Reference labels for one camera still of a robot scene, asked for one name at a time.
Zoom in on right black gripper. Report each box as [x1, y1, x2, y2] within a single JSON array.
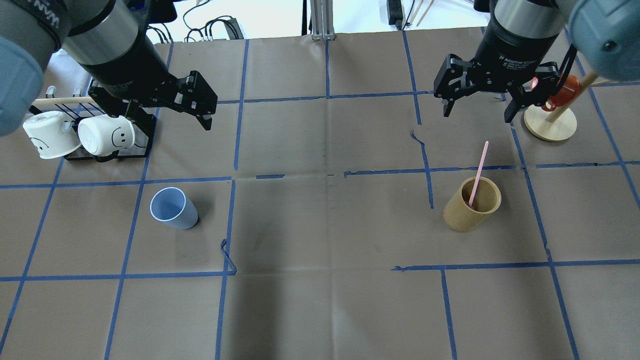
[[433, 22, 560, 123]]

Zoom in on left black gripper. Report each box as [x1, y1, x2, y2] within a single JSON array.
[[80, 38, 218, 132]]

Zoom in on pink chopstick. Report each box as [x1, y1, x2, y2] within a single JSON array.
[[467, 140, 490, 209]]

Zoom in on blue plastic cup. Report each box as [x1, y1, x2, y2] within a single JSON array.
[[150, 187, 199, 230]]

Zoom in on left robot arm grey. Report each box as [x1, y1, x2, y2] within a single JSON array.
[[0, 0, 218, 136]]

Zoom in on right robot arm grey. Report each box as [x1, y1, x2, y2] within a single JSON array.
[[433, 0, 640, 123]]

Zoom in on round wooden mug stand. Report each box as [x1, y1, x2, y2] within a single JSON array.
[[523, 71, 613, 142]]

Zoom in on white smiley mug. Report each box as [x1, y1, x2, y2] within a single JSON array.
[[77, 114, 136, 157]]

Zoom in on orange mug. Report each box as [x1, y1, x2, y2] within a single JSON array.
[[541, 74, 580, 112]]

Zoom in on wooden dowel stick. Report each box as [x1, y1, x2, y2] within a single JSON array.
[[31, 96, 95, 107]]

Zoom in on black power adapter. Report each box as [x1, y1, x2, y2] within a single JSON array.
[[386, 0, 405, 31]]

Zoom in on bamboo cylinder holder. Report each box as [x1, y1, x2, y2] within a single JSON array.
[[442, 177, 502, 233]]

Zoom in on black wire mug rack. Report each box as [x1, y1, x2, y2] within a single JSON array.
[[22, 86, 157, 163]]

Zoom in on black cables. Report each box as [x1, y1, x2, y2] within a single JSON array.
[[145, 0, 236, 43]]

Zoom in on aluminium frame post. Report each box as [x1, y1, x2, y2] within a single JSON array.
[[310, 0, 336, 41]]

